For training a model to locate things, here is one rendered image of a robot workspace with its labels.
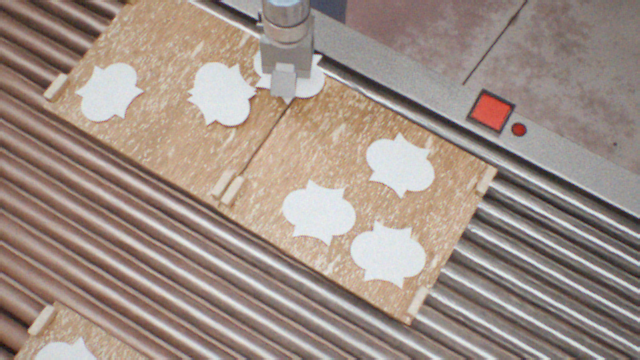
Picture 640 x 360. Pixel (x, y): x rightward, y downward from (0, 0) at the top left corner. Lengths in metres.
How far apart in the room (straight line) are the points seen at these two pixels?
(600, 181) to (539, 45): 1.28
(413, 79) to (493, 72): 1.14
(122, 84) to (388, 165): 0.55
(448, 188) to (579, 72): 1.40
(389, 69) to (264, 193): 0.37
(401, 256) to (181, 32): 0.64
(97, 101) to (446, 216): 0.71
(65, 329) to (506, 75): 1.78
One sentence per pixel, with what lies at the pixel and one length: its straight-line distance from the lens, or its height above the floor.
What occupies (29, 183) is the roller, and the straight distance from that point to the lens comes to 1.51.
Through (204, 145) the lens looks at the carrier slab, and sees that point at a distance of 1.44.
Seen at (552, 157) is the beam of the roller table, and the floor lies 0.92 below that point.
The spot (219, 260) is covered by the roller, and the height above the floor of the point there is 0.92.
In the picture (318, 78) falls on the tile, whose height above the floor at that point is 1.07.
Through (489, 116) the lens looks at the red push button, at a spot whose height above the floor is 0.93.
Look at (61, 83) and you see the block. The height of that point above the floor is 0.96.
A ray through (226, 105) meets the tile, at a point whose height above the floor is 0.96.
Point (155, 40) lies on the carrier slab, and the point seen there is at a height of 0.94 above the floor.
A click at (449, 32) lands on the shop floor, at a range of 2.70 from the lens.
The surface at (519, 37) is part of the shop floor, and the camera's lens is 2.75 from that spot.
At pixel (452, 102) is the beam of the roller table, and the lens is 1.52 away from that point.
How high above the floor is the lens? 2.24
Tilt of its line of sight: 69 degrees down
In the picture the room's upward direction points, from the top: 2 degrees clockwise
